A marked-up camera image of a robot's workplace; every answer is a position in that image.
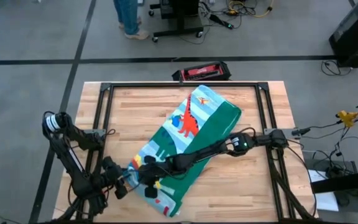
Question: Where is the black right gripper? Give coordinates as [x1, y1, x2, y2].
[132, 154, 172, 200]

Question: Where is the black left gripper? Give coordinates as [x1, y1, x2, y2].
[101, 156, 135, 200]

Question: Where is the red and black tool case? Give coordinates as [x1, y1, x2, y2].
[171, 60, 232, 82]

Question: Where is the black looped floor cable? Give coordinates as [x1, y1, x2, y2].
[320, 58, 353, 77]

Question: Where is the black cable tangle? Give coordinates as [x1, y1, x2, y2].
[197, 0, 260, 29]

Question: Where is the yellow connector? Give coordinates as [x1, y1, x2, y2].
[336, 110, 358, 129]

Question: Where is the black power strip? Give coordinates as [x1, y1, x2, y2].
[208, 14, 234, 30]

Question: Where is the yellow cable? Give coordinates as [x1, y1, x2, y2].
[227, 0, 274, 18]

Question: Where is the white paper sheet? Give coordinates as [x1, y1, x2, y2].
[308, 169, 341, 212]

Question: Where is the person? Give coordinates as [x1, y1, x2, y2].
[112, 0, 150, 40]

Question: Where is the black cable plug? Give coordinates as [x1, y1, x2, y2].
[291, 126, 311, 137]

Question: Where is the black cable bundle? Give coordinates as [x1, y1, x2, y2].
[290, 123, 358, 177]

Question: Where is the grey floor box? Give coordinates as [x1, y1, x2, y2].
[302, 150, 358, 216]

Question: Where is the black power adapter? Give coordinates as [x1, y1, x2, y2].
[325, 166, 345, 179]

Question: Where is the black metal table frame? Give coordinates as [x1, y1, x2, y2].
[39, 81, 323, 224]

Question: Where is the green dinosaur print towel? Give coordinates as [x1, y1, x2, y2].
[126, 84, 242, 218]

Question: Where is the black rolling stand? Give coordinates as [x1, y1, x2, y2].
[147, 0, 204, 44]

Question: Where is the black equipment cabinet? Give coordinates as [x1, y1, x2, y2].
[328, 0, 358, 68]

